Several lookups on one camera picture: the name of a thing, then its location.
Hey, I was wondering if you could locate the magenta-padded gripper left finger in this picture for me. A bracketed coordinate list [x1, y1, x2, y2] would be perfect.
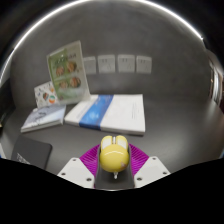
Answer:
[56, 143, 116, 191]

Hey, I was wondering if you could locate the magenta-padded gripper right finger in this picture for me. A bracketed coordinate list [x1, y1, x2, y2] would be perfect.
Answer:
[114, 143, 172, 191]

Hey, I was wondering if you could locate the yellow computer mouse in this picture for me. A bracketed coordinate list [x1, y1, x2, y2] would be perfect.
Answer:
[99, 134, 131, 180]

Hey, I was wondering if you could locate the black mouse pad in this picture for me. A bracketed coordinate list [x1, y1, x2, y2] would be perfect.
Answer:
[10, 134, 54, 170]

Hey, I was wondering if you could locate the grey-blue building-print book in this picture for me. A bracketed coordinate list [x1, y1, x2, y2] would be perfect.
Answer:
[20, 103, 67, 134]

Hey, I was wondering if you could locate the white book with blue stripe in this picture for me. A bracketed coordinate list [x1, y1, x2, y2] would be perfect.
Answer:
[63, 93, 147, 137]

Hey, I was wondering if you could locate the white sticker sheet card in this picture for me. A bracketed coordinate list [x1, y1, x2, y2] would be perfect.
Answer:
[33, 80, 60, 110]

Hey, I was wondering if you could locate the green food poster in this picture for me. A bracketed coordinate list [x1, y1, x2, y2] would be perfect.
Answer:
[46, 40, 92, 105]

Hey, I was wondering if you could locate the white wall socket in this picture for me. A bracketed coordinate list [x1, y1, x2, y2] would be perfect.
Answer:
[83, 56, 98, 76]
[117, 54, 136, 74]
[135, 55, 153, 75]
[97, 54, 116, 75]

